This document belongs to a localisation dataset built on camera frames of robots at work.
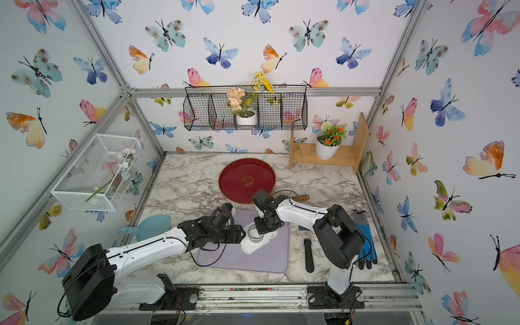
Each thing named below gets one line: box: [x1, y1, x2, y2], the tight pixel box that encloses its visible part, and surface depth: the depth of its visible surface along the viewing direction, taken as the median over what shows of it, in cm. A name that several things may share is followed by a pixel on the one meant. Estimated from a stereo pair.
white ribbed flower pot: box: [315, 131, 341, 161], surface depth 105 cm
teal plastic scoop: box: [117, 213, 172, 242], surface depth 95 cm
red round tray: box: [218, 158, 276, 205], surface depth 112 cm
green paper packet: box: [358, 150, 378, 179], surface depth 112 cm
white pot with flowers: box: [226, 71, 275, 126], surface depth 87 cm
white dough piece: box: [240, 227, 278, 255], surface depth 88 cm
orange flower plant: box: [316, 120, 347, 148], surface depth 101 cm
